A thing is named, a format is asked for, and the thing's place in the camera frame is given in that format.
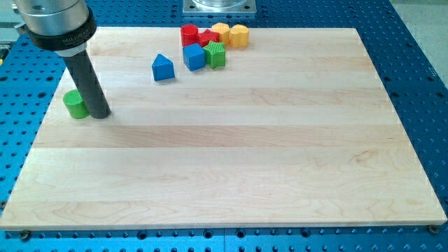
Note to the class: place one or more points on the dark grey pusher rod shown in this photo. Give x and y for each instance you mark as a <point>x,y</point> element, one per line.
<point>87,83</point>

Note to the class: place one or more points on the light wooden board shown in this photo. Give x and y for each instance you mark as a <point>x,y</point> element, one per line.
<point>296,130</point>

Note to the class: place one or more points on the yellow hexagon block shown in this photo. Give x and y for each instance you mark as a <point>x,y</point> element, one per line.
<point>223,30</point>

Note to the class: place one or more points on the green star block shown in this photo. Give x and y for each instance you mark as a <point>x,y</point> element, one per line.
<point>215,54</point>

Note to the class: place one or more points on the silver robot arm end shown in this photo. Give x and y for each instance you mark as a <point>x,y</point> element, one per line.
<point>61,26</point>

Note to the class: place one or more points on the green cylinder block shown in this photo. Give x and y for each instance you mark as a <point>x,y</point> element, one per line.
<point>75,104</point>

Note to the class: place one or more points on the blue cube block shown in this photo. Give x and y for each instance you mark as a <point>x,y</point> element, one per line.
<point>194,57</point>

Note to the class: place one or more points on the blue perforated metal table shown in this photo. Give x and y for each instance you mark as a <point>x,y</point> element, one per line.
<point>30,75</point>

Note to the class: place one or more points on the red cylinder block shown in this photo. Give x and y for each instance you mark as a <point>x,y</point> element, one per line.
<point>189,34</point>

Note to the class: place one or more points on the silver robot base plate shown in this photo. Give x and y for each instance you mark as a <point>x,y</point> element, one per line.
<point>219,6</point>

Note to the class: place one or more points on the blue triangular prism block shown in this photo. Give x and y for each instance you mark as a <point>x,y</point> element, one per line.
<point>163,68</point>

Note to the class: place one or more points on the red star block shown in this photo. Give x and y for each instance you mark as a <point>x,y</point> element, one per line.
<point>203,38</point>

